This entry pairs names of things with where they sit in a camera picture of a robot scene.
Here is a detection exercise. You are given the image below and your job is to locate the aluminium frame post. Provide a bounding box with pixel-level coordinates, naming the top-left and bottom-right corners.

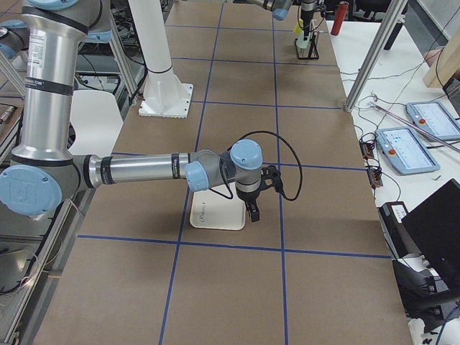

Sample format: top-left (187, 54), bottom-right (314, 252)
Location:
top-left (344, 0), bottom-right (408, 113)

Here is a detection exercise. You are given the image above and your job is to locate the red cylindrical bottle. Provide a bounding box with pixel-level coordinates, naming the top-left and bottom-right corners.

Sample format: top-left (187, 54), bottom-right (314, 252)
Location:
top-left (330, 1), bottom-right (349, 36)

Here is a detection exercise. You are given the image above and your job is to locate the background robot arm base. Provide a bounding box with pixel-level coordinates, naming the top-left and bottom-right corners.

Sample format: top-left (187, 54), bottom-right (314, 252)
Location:
top-left (1, 19), bottom-right (29, 60)

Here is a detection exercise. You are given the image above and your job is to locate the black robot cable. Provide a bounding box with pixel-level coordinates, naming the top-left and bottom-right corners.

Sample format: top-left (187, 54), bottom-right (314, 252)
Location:
top-left (211, 131), bottom-right (303, 201)

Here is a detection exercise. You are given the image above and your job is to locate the black box with label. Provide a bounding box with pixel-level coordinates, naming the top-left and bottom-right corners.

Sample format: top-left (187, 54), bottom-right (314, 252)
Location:
top-left (377, 201), bottom-right (420, 258)

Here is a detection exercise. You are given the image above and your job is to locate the black wire cup rack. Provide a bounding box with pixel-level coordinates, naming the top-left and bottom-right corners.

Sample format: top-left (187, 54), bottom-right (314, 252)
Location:
top-left (294, 19), bottom-right (319, 60)

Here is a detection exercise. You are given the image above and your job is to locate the far blue teach pendant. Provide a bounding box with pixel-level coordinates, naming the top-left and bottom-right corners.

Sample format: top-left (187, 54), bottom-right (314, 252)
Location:
top-left (405, 101), bottom-right (459, 141)

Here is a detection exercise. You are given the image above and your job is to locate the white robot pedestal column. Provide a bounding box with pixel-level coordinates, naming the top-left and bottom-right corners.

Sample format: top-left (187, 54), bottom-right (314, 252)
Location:
top-left (129, 0), bottom-right (193, 118)

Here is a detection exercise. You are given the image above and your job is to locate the light green cup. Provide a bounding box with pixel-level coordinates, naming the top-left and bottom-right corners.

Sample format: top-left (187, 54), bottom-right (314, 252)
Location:
top-left (296, 35), bottom-right (310, 50)

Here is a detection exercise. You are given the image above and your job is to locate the yellow cup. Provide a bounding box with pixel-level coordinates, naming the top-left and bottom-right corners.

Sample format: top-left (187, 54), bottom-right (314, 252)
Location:
top-left (293, 19), bottom-right (303, 35)

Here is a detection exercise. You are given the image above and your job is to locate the blue teach pendant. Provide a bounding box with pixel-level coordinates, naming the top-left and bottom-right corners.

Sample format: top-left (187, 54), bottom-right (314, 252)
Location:
top-left (405, 101), bottom-right (459, 141)
top-left (375, 126), bottom-right (441, 175)

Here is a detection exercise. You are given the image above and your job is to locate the wooden plank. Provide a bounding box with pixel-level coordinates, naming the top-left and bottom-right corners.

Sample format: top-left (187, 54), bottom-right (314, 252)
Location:
top-left (423, 30), bottom-right (459, 88)

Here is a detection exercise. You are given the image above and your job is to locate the near blue teach pendant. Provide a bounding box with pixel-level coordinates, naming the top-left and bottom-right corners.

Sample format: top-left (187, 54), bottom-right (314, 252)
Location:
top-left (375, 126), bottom-right (441, 175)

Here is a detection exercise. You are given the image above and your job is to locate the white plastic tray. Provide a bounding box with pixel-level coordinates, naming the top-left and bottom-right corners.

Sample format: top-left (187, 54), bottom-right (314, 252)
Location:
top-left (190, 183), bottom-right (246, 231)

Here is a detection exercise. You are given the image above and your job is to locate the metal rod with hook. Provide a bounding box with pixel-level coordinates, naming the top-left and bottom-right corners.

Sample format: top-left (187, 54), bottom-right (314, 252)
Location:
top-left (367, 93), bottom-right (460, 154)

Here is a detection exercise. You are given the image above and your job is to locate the black monitor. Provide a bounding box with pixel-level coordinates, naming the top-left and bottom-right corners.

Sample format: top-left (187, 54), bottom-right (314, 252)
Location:
top-left (402, 178), bottom-right (459, 288)

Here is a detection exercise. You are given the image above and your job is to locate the orange electronics board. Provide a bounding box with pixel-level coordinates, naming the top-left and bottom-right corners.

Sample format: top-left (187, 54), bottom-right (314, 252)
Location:
top-left (367, 166), bottom-right (383, 189)
top-left (359, 140), bottom-right (375, 160)

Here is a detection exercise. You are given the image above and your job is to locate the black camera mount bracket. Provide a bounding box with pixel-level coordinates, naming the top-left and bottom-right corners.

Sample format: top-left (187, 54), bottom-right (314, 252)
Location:
top-left (259, 165), bottom-right (284, 194)

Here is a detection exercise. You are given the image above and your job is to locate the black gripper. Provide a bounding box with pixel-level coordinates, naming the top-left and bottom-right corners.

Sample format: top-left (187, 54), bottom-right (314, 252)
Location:
top-left (300, 0), bottom-right (316, 22)
top-left (236, 188), bottom-right (260, 222)

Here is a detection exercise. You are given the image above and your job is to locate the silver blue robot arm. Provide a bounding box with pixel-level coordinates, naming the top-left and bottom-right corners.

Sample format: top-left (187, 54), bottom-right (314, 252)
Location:
top-left (242, 0), bottom-right (318, 24)
top-left (1, 1), bottom-right (262, 221)

